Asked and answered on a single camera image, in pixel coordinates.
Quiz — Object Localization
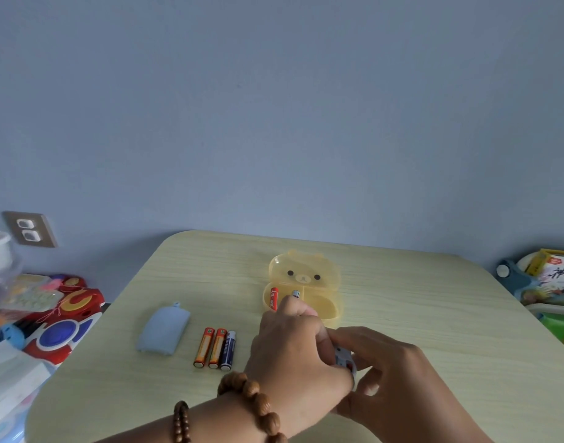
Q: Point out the orange battery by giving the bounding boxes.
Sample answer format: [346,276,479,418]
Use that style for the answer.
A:
[193,327,216,369]
[208,327,229,370]

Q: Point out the blue battery cover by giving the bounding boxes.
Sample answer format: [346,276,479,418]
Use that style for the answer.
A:
[134,301,192,356]

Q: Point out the white tissue pack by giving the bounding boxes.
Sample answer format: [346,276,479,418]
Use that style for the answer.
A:
[0,340,53,431]

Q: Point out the red blue round toy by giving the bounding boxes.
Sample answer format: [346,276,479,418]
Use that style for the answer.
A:
[22,273,106,369]

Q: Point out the small-bead wooden bracelet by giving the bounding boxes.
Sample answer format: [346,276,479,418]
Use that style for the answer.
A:
[172,401,192,443]

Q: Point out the person's left hand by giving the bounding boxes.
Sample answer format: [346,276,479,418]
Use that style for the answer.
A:
[243,295,355,439]

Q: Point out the grey wall outlet white covers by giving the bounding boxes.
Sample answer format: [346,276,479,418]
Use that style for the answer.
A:
[1,210,59,249]

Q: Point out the white plastic tray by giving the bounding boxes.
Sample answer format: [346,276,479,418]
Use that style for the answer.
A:
[525,303,564,320]

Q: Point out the colourful picture book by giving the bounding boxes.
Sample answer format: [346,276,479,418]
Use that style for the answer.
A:
[523,247,564,308]

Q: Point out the light blue plastic tub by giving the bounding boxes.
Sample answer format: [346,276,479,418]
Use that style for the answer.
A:
[0,400,30,443]

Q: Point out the yellow bear storage box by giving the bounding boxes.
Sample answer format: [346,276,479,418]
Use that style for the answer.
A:
[262,249,342,329]

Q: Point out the large-bead wooden bracelet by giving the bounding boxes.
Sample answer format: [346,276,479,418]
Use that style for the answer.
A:
[217,371,288,443]

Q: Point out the light blue animal toy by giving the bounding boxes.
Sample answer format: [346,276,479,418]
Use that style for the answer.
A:
[332,345,358,394]

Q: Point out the person's right hand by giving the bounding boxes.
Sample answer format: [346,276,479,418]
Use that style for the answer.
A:
[327,326,494,443]

